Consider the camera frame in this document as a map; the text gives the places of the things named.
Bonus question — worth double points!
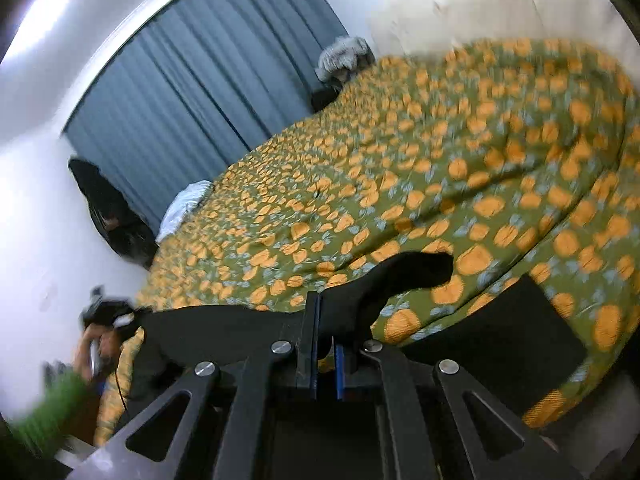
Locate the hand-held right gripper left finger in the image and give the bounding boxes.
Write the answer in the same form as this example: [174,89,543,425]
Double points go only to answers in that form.
[67,291,322,480]

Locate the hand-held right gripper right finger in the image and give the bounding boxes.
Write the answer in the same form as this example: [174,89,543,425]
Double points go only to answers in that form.
[334,339,583,480]

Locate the black pants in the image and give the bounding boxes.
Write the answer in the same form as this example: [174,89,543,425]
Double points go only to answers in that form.
[126,251,589,413]

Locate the person's green-sleeved left forearm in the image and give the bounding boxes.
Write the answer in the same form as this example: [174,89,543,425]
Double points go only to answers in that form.
[7,359,93,457]

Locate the person's left hand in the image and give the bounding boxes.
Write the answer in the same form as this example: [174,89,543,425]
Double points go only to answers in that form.
[74,327,126,383]

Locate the black hanging clothes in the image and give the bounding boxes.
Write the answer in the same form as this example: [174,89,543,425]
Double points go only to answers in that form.
[68,157,160,268]

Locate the white pillow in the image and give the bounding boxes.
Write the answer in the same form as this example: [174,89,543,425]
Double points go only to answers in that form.
[155,180,215,246]

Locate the green orange printed blanket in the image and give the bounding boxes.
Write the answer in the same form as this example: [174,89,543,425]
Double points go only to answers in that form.
[94,37,640,447]

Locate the grey-blue curtain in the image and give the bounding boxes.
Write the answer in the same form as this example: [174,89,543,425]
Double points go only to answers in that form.
[61,0,351,221]

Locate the grey fluffy cloth pile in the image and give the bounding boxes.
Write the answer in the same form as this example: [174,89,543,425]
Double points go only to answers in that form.
[316,35,376,85]

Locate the black cable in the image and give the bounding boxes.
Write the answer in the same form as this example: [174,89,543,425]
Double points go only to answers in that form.
[111,352,132,403]

